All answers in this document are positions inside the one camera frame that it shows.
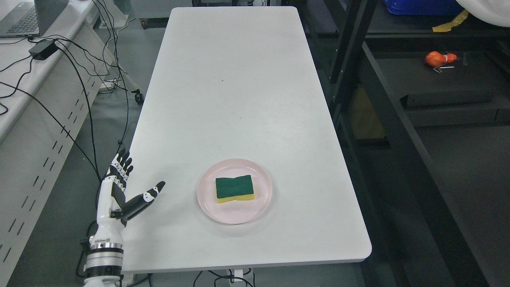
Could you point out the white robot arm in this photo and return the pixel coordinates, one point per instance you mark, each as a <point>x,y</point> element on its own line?
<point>103,267</point>

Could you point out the pink plate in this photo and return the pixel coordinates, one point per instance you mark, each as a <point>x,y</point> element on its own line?
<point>234,212</point>

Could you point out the green yellow sponge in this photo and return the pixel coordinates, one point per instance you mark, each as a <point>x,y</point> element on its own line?
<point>234,189</point>

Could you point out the orange toy object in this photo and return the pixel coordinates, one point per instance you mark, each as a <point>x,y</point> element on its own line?
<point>436,59</point>

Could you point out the grey laptop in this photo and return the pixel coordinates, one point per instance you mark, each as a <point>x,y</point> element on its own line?
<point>34,18</point>

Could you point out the black metal shelf rack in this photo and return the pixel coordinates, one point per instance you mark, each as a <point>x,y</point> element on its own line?
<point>427,148</point>

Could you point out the blue plastic bin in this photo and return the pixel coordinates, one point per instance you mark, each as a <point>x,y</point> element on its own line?
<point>423,7</point>

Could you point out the white plastic bag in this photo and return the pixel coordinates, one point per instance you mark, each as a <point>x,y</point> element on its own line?
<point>496,12</point>

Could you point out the white side desk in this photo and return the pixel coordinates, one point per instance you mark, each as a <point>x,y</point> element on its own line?
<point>43,107</point>

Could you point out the yellow tape strip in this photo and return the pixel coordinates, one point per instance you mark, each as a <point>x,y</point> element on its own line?
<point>448,26</point>

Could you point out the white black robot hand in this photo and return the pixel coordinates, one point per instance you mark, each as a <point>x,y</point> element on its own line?
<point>113,210</point>

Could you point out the black power adapter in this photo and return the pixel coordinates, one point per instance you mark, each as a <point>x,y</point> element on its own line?
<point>43,49</point>

